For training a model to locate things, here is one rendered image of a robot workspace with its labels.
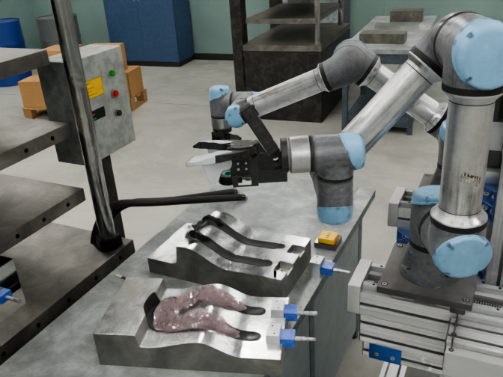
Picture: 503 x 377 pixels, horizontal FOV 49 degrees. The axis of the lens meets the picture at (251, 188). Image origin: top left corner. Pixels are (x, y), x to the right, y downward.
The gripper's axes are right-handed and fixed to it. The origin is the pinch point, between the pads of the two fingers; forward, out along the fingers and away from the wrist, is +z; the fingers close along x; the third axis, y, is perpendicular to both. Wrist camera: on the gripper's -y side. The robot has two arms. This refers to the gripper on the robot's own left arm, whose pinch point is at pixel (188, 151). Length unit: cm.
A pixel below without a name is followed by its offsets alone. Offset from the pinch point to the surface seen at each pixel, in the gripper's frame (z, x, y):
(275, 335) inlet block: -16, 18, 56
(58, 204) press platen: 56, 71, 33
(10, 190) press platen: 77, 84, 30
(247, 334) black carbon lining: -8, 23, 58
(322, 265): -33, 55, 55
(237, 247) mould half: -5, 62, 49
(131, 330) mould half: 23, 20, 52
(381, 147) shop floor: -126, 371, 96
